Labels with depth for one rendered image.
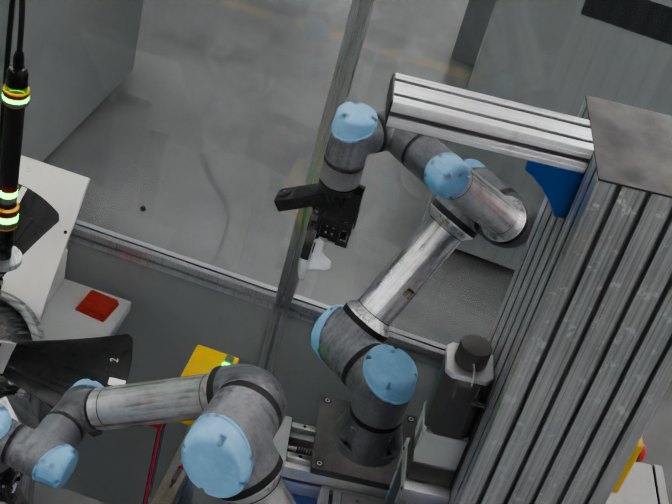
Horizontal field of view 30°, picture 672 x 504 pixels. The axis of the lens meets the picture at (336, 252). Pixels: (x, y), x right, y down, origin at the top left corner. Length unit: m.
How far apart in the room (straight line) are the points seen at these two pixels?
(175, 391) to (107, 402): 0.15
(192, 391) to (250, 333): 1.09
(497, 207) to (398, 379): 0.42
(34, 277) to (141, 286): 0.53
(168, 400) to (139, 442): 1.44
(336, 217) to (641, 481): 0.83
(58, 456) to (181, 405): 0.23
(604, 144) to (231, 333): 1.48
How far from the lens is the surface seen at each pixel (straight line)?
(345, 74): 2.71
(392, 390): 2.55
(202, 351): 2.78
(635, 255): 1.95
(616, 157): 1.94
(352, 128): 2.20
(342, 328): 2.63
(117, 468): 3.67
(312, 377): 3.21
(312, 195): 2.31
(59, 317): 3.12
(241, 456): 1.91
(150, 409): 2.16
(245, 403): 1.96
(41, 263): 2.73
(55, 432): 2.22
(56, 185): 2.74
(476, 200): 2.33
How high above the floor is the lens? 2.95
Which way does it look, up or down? 37 degrees down
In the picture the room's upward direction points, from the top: 16 degrees clockwise
